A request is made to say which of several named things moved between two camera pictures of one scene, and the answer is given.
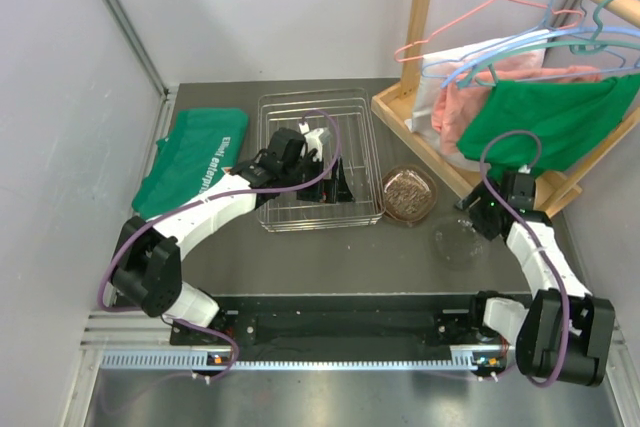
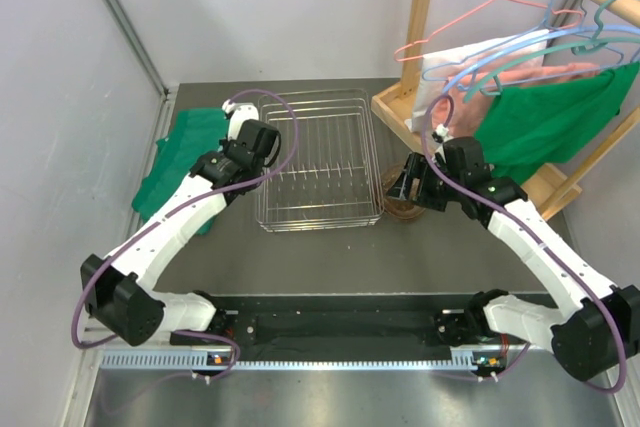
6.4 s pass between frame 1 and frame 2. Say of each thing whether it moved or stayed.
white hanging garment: stayed
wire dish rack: stayed
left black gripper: moved
